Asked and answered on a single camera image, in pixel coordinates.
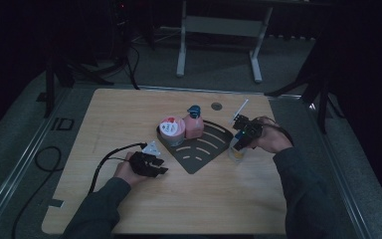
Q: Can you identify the pink pump bottle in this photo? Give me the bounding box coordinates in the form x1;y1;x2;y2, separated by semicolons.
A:
182;104;206;140

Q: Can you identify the left hand-held gripper cable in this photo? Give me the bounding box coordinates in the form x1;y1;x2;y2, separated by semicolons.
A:
87;141;148;195

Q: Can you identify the black corner shelf rack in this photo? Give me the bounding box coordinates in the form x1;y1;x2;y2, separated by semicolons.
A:
155;119;236;176

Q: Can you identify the right hand-held gripper cable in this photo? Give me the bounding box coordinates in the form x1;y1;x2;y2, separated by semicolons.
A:
262;118;294;147

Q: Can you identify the person's left hand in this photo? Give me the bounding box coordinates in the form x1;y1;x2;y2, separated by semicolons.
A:
113;151;149;187

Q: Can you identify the white metal stand frame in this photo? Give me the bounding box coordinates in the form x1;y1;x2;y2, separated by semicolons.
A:
175;0;275;85

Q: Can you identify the black cable by stand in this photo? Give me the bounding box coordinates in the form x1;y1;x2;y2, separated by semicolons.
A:
124;43;141;91

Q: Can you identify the black floor cable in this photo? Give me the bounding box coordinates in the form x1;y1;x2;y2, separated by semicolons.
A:
11;145;65;239

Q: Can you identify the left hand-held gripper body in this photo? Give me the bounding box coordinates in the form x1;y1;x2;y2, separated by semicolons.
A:
128;140;162;178

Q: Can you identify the person's right hand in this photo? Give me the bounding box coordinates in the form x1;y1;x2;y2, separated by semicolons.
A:
250;116;294;154

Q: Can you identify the metal floor rail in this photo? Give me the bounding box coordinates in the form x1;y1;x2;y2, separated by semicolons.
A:
0;87;76;239
135;85;303;100
304;98;374;239

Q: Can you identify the dark equipment with red light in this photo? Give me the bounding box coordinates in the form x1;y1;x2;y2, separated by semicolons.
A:
110;0;137;65

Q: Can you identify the pink jar with white lid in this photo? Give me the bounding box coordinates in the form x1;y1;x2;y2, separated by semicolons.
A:
157;115;187;148

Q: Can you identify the hand-held gripper cable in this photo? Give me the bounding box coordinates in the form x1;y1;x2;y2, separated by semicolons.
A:
262;118;294;147
87;141;148;195

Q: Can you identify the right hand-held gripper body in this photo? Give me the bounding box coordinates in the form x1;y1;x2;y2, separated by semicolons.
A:
230;98;266;141

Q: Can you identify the black tripod stand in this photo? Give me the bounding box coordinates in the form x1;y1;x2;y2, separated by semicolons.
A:
36;49;115;120
264;29;348;135

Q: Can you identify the grey tape piece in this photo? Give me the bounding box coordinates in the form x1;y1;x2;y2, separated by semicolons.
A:
47;197;66;209

